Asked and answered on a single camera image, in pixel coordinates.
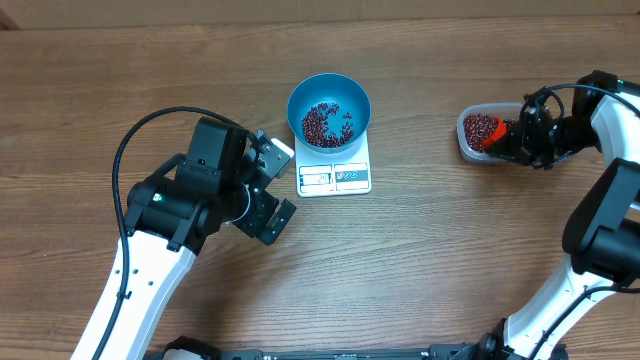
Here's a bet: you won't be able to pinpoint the red adzuki beans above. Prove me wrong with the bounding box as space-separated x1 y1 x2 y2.
463 113 515 153

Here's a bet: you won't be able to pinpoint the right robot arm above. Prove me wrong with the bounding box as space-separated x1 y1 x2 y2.
454 70 639 359

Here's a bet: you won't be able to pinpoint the red beans in bowl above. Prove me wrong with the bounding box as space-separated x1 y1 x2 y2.
301 102 355 148

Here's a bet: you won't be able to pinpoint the blue metal bowl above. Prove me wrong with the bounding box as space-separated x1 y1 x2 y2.
286 73 373 154

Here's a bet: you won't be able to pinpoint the clear plastic container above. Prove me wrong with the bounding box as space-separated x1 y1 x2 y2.
456 102 522 164

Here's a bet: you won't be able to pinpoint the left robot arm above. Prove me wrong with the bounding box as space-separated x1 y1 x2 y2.
72 117 296 359

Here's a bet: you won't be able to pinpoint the red measuring scoop blue handle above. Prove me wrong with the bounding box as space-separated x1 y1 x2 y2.
481 117 508 152

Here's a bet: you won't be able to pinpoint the white digital kitchen scale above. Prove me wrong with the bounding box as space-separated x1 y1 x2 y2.
295 132 373 198

